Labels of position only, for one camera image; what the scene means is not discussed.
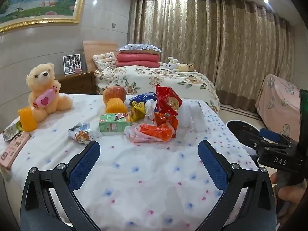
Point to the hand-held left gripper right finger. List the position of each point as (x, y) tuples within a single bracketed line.
[(214, 166)]

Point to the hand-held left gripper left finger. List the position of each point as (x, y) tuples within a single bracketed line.
[(84, 163)]

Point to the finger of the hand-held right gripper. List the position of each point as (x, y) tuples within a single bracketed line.
[(250, 137), (269, 134)]

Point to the white trash bin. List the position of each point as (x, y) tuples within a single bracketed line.
[(234, 130)]

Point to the green drink carton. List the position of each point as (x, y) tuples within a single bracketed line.
[(113, 124)]

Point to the red and white carton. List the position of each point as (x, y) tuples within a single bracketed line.
[(196, 118)]

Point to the yellow snack wrapper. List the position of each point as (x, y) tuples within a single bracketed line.
[(137, 112)]

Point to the white tissue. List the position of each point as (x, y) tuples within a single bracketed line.
[(150, 108)]

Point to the blue plastic wrapper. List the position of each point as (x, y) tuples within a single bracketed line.
[(142, 98)]

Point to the person's right hand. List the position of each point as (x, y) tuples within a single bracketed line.
[(288, 195)]

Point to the silver cartoon tiger wrapper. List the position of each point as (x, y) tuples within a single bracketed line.
[(80, 134)]

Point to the pink heart print cloth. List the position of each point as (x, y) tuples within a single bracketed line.
[(276, 101)]

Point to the orange snack bag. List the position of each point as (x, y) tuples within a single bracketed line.
[(164, 120)]

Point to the orange packet in clear plastic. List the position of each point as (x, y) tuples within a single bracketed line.
[(151, 133)]

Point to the pink flat box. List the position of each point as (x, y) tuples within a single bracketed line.
[(12, 151)]

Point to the red apple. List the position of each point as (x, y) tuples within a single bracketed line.
[(114, 93)]

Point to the green and white wrapper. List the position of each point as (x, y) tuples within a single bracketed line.
[(12, 131)]

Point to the red snack bag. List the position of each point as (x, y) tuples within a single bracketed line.
[(168, 101)]

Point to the wooden nightstand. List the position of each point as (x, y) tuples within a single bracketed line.
[(77, 84)]

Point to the beige teddy bear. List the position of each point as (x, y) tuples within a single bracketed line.
[(43, 84)]

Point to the small pink box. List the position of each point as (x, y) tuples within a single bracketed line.
[(78, 70)]

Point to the yellow plush animal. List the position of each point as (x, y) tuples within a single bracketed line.
[(186, 67)]

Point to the floral pillow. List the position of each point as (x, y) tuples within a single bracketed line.
[(103, 61)]

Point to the floral bedspread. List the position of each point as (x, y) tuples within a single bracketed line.
[(156, 77)]

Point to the beige patterned curtain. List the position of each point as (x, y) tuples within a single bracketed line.
[(204, 41)]

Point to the wooden headboard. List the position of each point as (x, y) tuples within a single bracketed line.
[(96, 50)]

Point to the folded red blanket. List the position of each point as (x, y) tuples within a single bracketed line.
[(137, 59)]

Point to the blue dotted pillow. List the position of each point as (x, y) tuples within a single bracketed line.
[(139, 48)]

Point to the gold framed landscape painting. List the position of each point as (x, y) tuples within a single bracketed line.
[(36, 0)]

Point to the black and white photo frame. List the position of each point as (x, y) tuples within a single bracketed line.
[(71, 63)]

